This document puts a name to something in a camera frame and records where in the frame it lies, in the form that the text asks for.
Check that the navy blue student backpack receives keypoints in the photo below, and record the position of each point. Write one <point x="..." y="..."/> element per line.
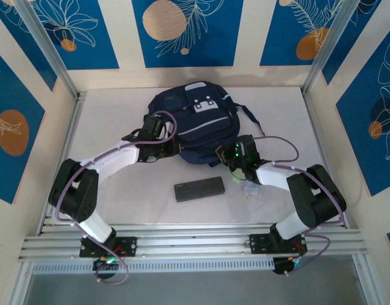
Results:
<point x="201" y="133"/>

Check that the clear pouch of blue pens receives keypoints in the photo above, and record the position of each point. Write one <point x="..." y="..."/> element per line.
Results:
<point x="250" y="190"/>

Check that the black pencil case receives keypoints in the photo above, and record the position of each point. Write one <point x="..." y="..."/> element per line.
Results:
<point x="199" y="189"/>

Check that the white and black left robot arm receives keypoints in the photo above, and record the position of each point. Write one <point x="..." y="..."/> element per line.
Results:
<point x="115" y="157"/>

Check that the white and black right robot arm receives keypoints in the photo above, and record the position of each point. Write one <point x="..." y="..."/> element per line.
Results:
<point x="274" y="176"/>

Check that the aluminium table side rail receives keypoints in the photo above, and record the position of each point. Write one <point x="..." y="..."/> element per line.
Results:
<point x="310" y="111"/>
<point x="72" y="127"/>

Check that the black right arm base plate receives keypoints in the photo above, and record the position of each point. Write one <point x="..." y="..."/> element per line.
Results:
<point x="260" y="244"/>

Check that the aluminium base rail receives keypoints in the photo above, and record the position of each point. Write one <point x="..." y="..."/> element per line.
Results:
<point x="194" y="244"/>

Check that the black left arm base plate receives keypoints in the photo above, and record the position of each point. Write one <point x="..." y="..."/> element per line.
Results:
<point x="128" y="246"/>

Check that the aluminium frame post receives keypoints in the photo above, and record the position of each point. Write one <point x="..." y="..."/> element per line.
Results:
<point x="327" y="47"/>
<point x="49" y="51"/>

